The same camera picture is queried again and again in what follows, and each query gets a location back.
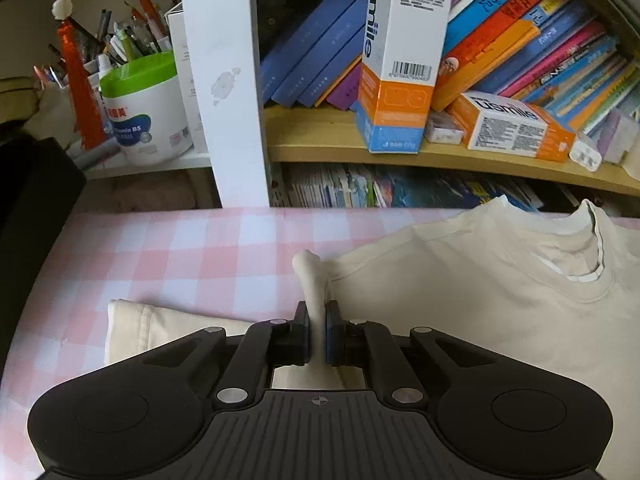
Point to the cream t-shirt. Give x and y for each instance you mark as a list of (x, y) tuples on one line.
[(475, 300)]

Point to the tall white orange box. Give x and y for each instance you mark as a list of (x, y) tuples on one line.
[(400, 60)]

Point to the row of colourful books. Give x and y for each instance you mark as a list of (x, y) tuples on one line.
[(310, 60)]

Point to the row of thin booklets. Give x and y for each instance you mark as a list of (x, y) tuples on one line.
[(350, 187)]

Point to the white note holder box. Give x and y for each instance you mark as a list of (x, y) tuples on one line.
[(617, 135)]

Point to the red tassel ornament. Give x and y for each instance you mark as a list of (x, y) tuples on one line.
[(80, 85)]

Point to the dark bag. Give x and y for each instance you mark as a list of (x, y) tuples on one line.
[(30, 200)]

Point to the small white adapter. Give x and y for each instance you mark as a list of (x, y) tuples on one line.
[(585, 152)]

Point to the white wooden bookshelf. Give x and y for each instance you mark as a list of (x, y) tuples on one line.
[(225, 35)]

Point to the flat orange white box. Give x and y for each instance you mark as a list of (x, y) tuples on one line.
[(510, 127)]

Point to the pink checked printed desk mat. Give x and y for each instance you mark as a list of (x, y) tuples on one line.
[(175, 260)]

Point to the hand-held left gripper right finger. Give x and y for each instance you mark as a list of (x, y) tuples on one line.
[(331, 340)]

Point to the small white box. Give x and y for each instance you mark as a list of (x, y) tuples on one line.
[(442, 130)]

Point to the bunch of pens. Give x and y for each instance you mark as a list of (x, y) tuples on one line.
[(125, 40)]

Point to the white green canister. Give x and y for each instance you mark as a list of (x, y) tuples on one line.
[(145, 120)]

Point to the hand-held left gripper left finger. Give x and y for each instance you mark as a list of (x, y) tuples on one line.
[(300, 340)]

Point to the white paper carton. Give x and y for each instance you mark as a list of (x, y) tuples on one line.
[(187, 85)]

